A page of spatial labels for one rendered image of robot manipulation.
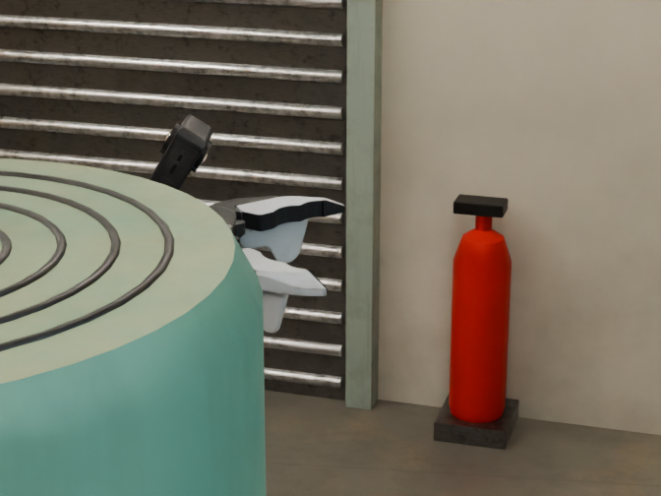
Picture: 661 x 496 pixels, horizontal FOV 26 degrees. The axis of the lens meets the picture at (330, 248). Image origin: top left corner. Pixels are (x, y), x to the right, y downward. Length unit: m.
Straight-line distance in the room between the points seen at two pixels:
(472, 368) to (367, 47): 0.81
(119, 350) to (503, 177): 3.23
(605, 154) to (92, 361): 3.19
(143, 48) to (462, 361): 1.11
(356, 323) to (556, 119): 0.72
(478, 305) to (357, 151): 0.47
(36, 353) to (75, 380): 0.01
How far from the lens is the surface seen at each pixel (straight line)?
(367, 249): 3.55
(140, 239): 0.34
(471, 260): 3.40
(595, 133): 3.43
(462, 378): 3.51
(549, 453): 3.54
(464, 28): 3.43
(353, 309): 3.62
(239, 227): 1.18
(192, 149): 1.13
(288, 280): 1.10
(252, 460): 0.32
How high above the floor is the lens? 1.61
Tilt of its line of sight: 19 degrees down
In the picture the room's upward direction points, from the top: straight up
